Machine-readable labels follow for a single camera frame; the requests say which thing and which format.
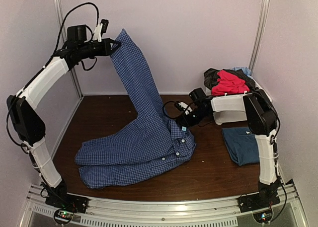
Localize white plastic laundry bin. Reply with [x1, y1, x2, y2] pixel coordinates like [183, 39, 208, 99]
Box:
[209, 83, 272, 125]

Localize black garment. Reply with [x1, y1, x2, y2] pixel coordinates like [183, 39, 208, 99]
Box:
[203, 68, 256, 91]

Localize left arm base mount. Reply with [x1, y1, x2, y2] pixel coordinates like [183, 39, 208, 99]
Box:
[41, 180, 88, 214]

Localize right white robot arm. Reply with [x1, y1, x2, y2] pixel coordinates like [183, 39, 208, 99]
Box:
[175, 88, 280, 187]

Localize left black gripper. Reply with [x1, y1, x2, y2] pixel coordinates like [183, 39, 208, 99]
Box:
[79, 38, 121, 60]

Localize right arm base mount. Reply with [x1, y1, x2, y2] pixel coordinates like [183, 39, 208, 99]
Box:
[238, 180, 281, 213]

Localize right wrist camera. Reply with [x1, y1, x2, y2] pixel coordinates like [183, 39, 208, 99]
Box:
[175, 101, 192, 115]

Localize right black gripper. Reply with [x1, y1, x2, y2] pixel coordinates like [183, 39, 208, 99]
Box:
[175, 107, 209, 131]

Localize right aluminium corner post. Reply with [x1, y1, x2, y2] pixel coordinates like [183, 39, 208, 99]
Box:
[249, 0, 270, 72]

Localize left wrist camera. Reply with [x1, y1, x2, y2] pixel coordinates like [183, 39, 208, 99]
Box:
[92, 19, 109, 42]

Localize red garment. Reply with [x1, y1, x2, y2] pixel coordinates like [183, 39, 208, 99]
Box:
[211, 70, 250, 96]

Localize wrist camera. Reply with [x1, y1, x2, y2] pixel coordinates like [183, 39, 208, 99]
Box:
[175, 101, 192, 115]
[92, 19, 109, 42]

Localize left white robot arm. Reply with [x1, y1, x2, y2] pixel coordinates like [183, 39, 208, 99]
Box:
[7, 24, 121, 188]

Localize right black camera cable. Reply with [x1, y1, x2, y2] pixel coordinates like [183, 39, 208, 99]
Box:
[162, 100, 184, 120]

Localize blue checkered shirt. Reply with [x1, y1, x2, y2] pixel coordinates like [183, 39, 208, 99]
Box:
[75, 30, 196, 189]

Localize aluminium corner post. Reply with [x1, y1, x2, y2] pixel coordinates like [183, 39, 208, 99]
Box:
[53, 0, 83, 99]
[249, 0, 270, 72]

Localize left aluminium corner post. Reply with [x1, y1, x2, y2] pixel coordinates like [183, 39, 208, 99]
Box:
[53, 0, 83, 99]

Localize left black camera cable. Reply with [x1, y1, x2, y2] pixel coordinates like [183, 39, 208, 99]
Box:
[49, 2, 101, 59]

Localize blue polo shirt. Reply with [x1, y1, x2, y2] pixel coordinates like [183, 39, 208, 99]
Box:
[222, 127, 259, 166]

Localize light blue garment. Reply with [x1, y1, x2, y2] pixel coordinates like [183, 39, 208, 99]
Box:
[232, 67, 252, 76]

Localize front aluminium rail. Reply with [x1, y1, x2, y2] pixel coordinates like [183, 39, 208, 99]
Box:
[17, 184, 308, 227]

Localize black camera cable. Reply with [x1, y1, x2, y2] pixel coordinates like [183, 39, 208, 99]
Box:
[162, 100, 184, 120]
[49, 2, 101, 59]

